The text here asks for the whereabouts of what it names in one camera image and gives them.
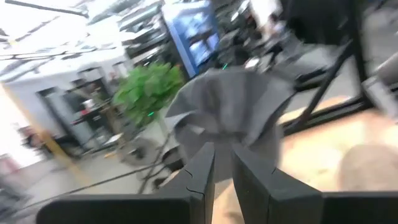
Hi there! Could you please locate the yellow pole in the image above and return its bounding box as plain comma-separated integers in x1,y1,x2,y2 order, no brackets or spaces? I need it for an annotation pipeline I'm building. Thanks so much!
0,83,93,186

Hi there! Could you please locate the grey baseball cap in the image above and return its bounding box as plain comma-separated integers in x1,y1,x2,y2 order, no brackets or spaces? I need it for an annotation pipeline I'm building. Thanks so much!
164,67,296,184

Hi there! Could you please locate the green leafy plant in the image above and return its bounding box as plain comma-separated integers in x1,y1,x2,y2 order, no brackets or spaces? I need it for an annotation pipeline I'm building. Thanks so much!
112,62,187,126

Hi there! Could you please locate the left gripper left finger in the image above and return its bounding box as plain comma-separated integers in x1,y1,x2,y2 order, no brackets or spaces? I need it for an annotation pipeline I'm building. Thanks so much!
35,142,216,224

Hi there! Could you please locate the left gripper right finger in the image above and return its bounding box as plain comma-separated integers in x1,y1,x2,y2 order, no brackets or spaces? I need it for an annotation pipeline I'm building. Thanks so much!
231,144,398,224

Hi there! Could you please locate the black aluminium table frame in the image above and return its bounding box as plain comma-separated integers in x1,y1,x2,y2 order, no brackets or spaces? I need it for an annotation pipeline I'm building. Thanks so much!
279,0,374,136

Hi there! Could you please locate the beige baseball cap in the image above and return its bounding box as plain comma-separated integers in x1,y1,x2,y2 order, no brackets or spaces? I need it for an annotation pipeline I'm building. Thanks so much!
338,143,398,192

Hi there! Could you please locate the black floor fan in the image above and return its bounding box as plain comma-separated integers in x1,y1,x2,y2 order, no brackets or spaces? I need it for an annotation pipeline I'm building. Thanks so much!
119,135,162,167

